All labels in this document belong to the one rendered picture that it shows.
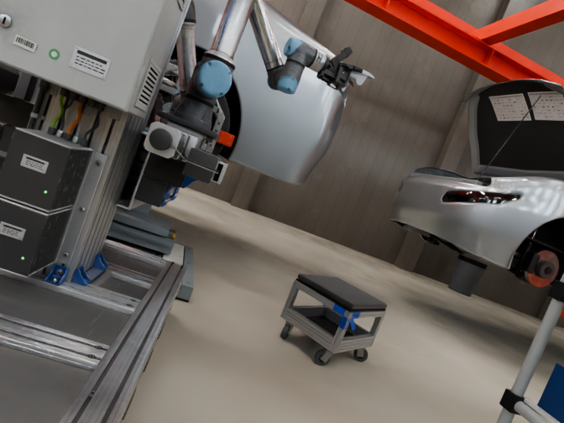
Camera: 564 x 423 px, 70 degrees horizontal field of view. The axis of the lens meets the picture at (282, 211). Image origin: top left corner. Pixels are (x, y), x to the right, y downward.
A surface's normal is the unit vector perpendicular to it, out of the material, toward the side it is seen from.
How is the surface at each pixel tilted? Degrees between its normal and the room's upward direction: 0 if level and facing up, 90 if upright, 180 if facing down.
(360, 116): 90
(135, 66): 90
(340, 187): 90
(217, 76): 98
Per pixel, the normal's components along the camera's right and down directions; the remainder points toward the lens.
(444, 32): 0.22, 0.16
